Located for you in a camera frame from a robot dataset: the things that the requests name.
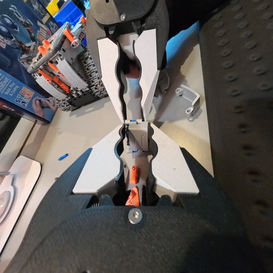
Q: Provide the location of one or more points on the yellow plastic bin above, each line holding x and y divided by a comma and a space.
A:
53, 6

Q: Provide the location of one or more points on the grey curved toy part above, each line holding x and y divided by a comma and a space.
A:
191, 94

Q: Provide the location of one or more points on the grey orange tracked toy robot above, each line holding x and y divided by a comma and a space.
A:
64, 68

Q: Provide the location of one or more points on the small orange liftarm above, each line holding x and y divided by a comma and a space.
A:
135, 174

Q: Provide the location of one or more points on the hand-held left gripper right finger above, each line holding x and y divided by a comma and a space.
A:
175, 170

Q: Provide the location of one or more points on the black foam pad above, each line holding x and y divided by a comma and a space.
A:
243, 106

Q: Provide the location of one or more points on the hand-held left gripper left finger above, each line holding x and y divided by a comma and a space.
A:
98, 170

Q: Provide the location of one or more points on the blue plastic bin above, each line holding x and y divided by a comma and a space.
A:
70, 12

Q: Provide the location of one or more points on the blue robot kit box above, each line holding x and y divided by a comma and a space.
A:
21, 85

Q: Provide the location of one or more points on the blue connector pin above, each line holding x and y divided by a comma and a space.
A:
63, 156

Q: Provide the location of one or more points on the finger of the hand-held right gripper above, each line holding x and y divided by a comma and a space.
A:
108, 68
149, 64

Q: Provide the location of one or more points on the white book stand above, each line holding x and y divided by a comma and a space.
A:
23, 179

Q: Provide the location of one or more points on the orange toy part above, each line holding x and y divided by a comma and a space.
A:
133, 197

